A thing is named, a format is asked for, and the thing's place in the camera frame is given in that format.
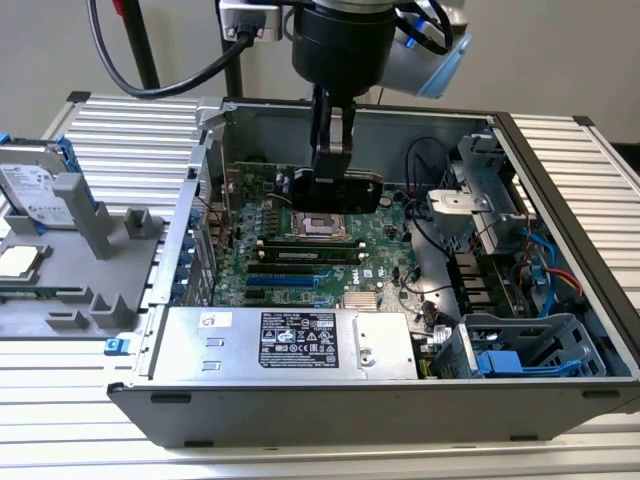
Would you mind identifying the green Nvidia graphics card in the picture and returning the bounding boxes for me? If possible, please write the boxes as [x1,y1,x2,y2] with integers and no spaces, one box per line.
[218,158,386,216]

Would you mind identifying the CPU socket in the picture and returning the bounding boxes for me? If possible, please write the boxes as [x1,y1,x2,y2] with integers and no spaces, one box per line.
[284,208,354,242]

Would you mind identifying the grey metal drive cage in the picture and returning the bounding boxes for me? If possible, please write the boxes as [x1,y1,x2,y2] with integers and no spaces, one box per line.
[427,132,534,251]

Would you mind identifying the green Dell motherboard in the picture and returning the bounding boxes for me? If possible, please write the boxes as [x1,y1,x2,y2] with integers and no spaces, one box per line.
[199,179,426,311]

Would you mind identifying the black open PC case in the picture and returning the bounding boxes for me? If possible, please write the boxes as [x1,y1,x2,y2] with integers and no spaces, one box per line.
[107,97,640,449]

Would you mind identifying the black pole with red tape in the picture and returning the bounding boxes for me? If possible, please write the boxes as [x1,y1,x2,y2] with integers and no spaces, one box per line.
[110,0,164,96]

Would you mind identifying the red data wire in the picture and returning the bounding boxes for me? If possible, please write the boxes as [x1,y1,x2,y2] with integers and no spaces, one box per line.
[547,267,585,299]

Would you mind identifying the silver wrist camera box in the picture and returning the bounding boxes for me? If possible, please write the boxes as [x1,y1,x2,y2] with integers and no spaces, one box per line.
[218,0,285,42]

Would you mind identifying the long black expansion slot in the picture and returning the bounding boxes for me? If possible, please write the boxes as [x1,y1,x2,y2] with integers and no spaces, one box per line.
[246,263,321,276]

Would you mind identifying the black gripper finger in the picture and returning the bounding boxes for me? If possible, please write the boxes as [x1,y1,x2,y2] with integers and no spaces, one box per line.
[309,85,357,201]

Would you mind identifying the RAM stick with white label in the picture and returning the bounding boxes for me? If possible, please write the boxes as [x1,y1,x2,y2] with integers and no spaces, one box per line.
[258,248,366,267]

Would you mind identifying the black RAM slot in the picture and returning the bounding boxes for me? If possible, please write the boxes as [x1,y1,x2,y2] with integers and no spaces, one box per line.
[255,238,367,250]

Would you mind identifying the blue plastic carrier latch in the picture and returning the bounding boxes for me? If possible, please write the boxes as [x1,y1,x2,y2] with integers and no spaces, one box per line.
[477,349,524,377]

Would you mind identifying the black stand pole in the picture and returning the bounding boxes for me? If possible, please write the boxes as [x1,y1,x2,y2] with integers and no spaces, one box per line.
[219,39,246,99]

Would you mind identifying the thick black camera cable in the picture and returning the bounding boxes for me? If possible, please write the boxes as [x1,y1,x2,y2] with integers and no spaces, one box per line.
[87,0,264,100]

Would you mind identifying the hard disk in blue carrier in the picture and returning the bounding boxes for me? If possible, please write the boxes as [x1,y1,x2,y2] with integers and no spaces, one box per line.
[0,130,81,234]

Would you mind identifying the copper finned heat sink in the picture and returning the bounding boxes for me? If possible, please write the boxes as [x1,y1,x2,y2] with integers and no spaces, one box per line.
[341,290,380,313]

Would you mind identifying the blue data wire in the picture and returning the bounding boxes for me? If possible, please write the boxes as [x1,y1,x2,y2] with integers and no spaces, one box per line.
[519,227,559,324]

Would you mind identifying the grey plastic parts rack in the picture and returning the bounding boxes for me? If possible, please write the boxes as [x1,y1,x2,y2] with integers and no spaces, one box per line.
[0,172,169,341]

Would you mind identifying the silver CPU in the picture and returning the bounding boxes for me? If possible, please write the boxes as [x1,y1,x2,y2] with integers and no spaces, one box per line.
[0,245,41,279]

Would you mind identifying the long black cable loop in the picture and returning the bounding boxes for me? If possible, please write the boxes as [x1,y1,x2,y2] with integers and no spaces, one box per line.
[404,137,451,196]

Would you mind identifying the blue expansion slot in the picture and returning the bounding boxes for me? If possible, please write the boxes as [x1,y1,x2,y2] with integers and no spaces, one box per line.
[244,274,320,289]

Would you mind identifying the grey plastic disk bay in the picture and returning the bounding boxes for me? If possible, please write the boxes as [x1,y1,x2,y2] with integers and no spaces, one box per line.
[433,312,609,381]

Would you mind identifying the green RAM stick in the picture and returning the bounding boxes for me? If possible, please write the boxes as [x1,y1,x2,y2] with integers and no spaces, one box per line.
[0,283,86,297]

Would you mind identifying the silver power supply unit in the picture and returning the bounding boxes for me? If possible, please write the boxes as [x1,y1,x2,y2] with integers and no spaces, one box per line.
[149,305,419,381]

